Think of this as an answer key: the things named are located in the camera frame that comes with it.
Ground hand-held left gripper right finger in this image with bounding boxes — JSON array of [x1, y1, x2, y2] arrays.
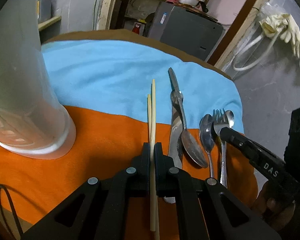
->
[[154, 142, 283, 240]]

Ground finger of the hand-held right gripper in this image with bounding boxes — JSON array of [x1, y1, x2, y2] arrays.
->
[[219, 127, 287, 181]]

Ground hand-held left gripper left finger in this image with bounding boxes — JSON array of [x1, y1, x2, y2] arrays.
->
[[21, 142, 152, 240]]

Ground steel table knife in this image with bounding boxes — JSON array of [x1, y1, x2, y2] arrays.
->
[[164, 67, 183, 204]]

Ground steel fork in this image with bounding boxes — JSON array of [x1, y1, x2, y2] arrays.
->
[[212, 108, 228, 188]]

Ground small steel spoon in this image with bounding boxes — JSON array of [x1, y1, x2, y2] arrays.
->
[[199, 114, 215, 178], [225, 110, 235, 128]]

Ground large steel spoon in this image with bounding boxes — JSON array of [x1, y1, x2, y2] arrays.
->
[[170, 90, 209, 168]]

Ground white plastic utensil holder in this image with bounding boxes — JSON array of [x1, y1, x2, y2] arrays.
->
[[0, 0, 77, 160]]

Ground person's right hand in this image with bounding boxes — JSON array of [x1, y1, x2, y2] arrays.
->
[[251, 182, 296, 232]]

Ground orange cloth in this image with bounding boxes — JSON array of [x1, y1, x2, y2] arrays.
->
[[0, 104, 258, 230]]

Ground light blue cloth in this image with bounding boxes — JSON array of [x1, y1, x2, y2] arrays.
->
[[41, 39, 245, 134]]

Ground pale rubber gloves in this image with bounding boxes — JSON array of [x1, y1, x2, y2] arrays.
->
[[259, 13, 300, 58]]

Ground grey metal cabinet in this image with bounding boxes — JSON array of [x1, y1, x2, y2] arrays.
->
[[148, 1, 227, 61]]

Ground metal bowl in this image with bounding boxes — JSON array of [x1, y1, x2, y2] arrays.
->
[[178, 0, 203, 7]]

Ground white hose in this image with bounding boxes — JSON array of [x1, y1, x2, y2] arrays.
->
[[231, 33, 278, 72]]

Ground black cable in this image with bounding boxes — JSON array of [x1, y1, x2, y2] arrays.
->
[[0, 183, 24, 235]]

